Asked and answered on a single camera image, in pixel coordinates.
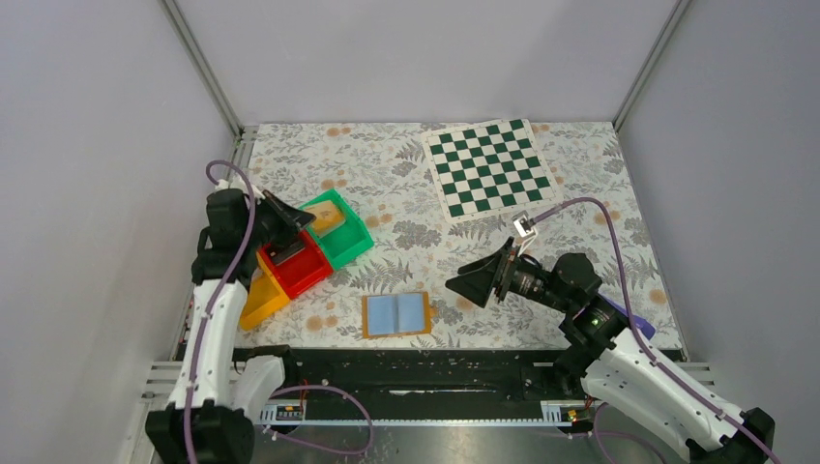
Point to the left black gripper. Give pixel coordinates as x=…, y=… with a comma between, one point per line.
x=284, y=212

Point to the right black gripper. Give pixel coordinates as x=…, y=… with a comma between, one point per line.
x=477, y=285

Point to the orange card holder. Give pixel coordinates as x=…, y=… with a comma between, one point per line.
x=391, y=315

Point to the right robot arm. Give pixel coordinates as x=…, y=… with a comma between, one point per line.
x=612, y=361

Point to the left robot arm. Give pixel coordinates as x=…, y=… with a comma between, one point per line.
x=206, y=419

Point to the black card in red bin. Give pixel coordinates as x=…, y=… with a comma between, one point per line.
x=280, y=254

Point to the red plastic bin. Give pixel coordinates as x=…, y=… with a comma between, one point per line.
x=301, y=271

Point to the green plastic bin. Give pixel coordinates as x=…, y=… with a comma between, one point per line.
x=347, y=242

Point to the yellow plastic bin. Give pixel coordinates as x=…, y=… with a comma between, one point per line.
x=265, y=298

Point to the green white chessboard mat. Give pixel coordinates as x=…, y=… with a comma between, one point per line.
x=489, y=169

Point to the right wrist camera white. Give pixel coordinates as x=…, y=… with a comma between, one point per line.
x=524, y=227

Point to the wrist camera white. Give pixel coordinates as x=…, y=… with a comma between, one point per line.
x=248, y=189
x=524, y=227

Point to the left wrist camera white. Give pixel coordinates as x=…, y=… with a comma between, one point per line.
x=248, y=189

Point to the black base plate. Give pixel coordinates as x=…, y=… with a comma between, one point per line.
x=432, y=385

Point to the aluminium rail front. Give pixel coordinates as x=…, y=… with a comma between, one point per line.
x=416, y=421

